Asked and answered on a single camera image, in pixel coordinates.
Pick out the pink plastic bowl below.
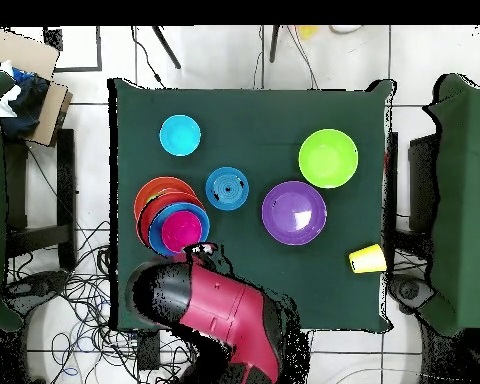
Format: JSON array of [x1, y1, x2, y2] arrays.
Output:
[[160, 210, 204, 253]]

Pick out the large blue plastic bowl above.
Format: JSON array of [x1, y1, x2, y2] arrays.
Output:
[[148, 202, 212, 259]]

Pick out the orange plastic bowl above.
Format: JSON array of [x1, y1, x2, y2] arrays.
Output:
[[133, 176, 197, 225], [139, 190, 205, 249]]

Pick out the small dark blue bowl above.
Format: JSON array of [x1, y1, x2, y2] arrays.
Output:
[[205, 165, 251, 212]]

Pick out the purple plastic bowl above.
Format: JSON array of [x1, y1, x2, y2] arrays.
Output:
[[261, 180, 329, 247]]

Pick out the small cyan plastic bowl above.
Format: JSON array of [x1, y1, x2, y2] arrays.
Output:
[[159, 114, 203, 157]]

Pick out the large green plastic bowl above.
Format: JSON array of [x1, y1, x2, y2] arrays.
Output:
[[298, 128, 360, 189]]

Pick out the yellow plastic cup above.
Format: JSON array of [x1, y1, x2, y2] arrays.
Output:
[[348, 243, 388, 275]]

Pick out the black equipment base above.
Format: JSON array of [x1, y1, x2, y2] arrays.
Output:
[[3, 270, 72, 304], [386, 270, 435, 315]]

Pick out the dark green tablecloth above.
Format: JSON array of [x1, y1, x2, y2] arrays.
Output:
[[107, 77, 397, 335]]

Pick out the black tripod leg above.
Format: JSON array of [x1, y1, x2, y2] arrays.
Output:
[[267, 25, 282, 65], [150, 25, 183, 71]]

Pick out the blue and white cloth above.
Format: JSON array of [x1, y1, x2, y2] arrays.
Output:
[[0, 62, 51, 139]]

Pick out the small yellow object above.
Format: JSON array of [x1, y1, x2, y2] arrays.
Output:
[[295, 25, 318, 45]]

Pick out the cardboard box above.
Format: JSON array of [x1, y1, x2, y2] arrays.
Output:
[[0, 30, 75, 148]]

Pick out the tangled black floor cables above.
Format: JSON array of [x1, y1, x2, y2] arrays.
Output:
[[7, 219, 193, 379]]

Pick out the black bench frame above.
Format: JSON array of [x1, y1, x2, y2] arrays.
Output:
[[3, 127, 80, 271], [382, 131, 441, 259]]

